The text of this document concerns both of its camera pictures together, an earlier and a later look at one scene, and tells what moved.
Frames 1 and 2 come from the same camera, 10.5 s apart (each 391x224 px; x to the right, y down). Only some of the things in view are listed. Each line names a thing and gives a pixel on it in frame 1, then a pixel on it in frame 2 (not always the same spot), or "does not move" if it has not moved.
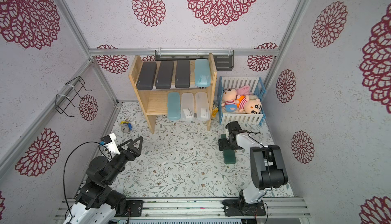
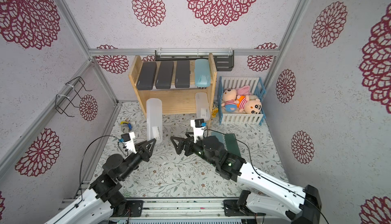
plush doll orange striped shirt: [245, 105] does not move
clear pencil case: [202, 106] does not move
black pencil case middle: [164, 75] does not move
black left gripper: [135, 152] to [143, 154]
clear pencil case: [187, 106] to [154, 120]
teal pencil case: [173, 106] to [220, 137]
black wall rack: [225, 59] does not move
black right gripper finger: [224, 144] to [177, 147]
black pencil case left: [146, 79] does not move
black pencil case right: [182, 76] does not move
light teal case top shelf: [202, 74] does not move
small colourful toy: [126, 127] does not move
